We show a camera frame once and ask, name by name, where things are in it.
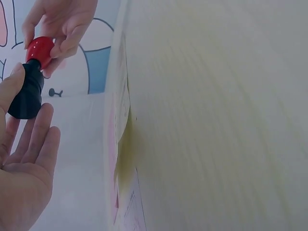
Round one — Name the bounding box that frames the red and black stamp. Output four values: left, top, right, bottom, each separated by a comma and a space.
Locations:
7, 36, 56, 120

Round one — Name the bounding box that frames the person's left hand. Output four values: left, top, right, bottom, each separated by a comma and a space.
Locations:
0, 64, 61, 231

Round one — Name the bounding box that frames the person's right hand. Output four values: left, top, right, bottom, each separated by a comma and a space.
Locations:
21, 0, 97, 79

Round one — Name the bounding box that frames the white printed paper sheet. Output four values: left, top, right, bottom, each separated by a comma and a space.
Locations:
111, 28, 132, 146
115, 166, 148, 231

